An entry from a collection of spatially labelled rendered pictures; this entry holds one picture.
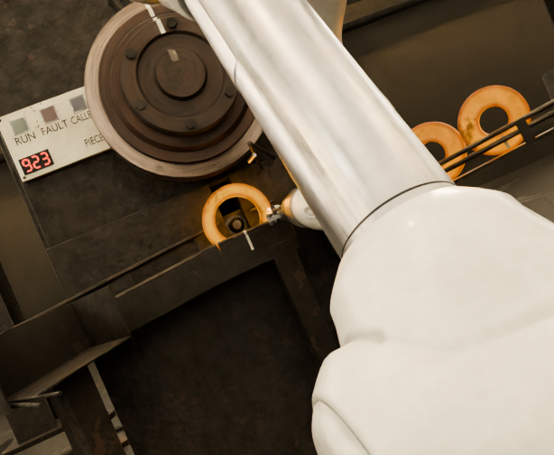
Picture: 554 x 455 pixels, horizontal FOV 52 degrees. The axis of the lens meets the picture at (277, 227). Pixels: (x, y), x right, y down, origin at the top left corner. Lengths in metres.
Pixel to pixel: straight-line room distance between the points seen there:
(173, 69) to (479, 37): 7.93
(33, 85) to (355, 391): 1.48
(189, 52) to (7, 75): 0.54
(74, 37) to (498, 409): 1.56
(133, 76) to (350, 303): 1.12
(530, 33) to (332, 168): 9.17
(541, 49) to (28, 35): 8.46
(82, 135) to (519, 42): 8.27
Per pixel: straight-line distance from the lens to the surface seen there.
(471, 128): 1.39
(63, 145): 1.63
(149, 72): 1.43
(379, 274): 0.34
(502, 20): 9.40
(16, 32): 1.76
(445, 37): 8.90
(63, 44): 1.72
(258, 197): 1.48
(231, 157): 1.46
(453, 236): 0.34
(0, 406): 1.16
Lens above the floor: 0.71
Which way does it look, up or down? 1 degrees down
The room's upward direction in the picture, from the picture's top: 23 degrees counter-clockwise
